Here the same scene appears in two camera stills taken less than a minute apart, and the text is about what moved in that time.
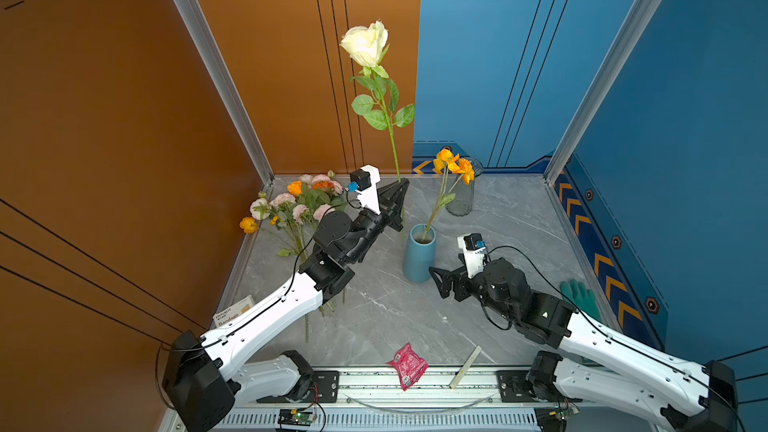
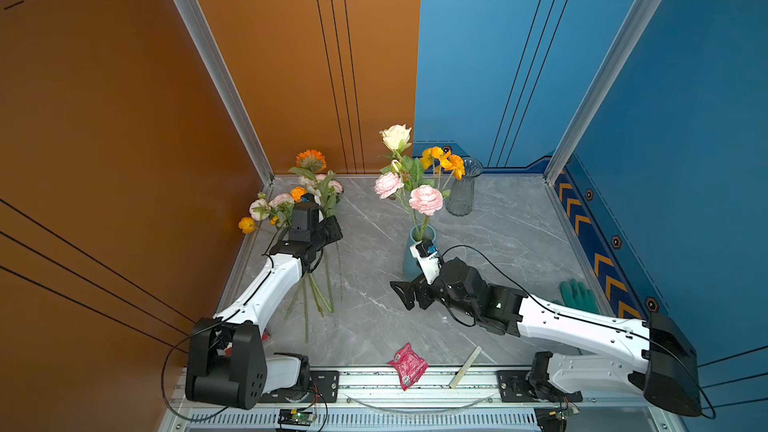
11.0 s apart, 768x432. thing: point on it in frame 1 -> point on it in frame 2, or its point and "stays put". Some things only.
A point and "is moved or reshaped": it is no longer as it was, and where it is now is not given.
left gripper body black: [383, 218] -> [327, 234]
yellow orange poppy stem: [451, 168] is moved or reshaped
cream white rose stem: [368, 45] -> [396, 137]
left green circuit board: [295, 417] stays put
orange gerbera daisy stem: [323, 190] is moved or reshaped
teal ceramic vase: [420, 253] stays put
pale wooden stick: [466, 367] stays put
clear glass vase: [462, 194] stays put
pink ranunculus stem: [299, 215] is moved or reshaped
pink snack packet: [410, 366] stays put
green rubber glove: [581, 298] stays put
